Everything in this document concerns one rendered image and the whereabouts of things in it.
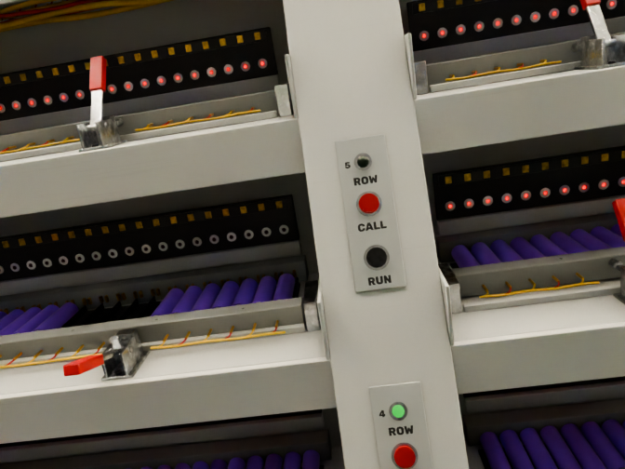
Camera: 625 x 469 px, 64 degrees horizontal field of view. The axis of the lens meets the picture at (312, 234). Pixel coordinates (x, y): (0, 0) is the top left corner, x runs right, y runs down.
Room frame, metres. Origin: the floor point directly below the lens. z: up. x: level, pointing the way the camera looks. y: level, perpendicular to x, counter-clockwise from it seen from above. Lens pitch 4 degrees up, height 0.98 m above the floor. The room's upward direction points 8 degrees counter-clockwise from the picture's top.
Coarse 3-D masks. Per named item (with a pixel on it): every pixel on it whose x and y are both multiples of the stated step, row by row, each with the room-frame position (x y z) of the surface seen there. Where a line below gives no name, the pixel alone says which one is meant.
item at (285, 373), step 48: (0, 288) 0.60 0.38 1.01; (288, 336) 0.45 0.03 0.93; (0, 384) 0.45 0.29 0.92; (48, 384) 0.43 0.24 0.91; (96, 384) 0.42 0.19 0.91; (144, 384) 0.41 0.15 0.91; (192, 384) 0.41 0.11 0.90; (240, 384) 0.41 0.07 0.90; (288, 384) 0.41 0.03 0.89; (0, 432) 0.44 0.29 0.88; (48, 432) 0.44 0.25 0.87; (96, 432) 0.43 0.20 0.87
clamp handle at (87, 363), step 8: (112, 344) 0.43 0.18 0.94; (120, 344) 0.43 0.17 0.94; (112, 352) 0.41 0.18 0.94; (120, 352) 0.42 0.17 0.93; (80, 360) 0.37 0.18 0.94; (88, 360) 0.37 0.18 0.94; (96, 360) 0.38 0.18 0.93; (104, 360) 0.40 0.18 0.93; (64, 368) 0.36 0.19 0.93; (72, 368) 0.36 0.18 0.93; (80, 368) 0.36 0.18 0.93; (88, 368) 0.37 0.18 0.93
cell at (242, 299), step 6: (246, 282) 0.53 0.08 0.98; (252, 282) 0.53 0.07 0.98; (240, 288) 0.52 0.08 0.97; (246, 288) 0.51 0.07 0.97; (252, 288) 0.52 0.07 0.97; (240, 294) 0.50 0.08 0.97; (246, 294) 0.50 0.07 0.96; (252, 294) 0.51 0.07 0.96; (234, 300) 0.49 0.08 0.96; (240, 300) 0.49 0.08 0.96; (246, 300) 0.49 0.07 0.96; (252, 300) 0.51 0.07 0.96
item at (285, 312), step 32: (128, 320) 0.47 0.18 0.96; (160, 320) 0.46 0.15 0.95; (192, 320) 0.46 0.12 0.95; (224, 320) 0.45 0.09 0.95; (256, 320) 0.45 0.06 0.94; (288, 320) 0.45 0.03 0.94; (0, 352) 0.47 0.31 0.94; (32, 352) 0.47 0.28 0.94; (64, 352) 0.47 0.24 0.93; (96, 352) 0.45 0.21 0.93
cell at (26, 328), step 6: (48, 306) 0.55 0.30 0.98; (54, 306) 0.56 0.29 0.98; (42, 312) 0.54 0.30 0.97; (48, 312) 0.54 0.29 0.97; (54, 312) 0.55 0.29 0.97; (36, 318) 0.53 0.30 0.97; (42, 318) 0.53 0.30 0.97; (24, 324) 0.52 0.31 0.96; (30, 324) 0.52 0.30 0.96; (36, 324) 0.52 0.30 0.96; (18, 330) 0.50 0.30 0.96; (24, 330) 0.50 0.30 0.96; (30, 330) 0.51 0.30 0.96
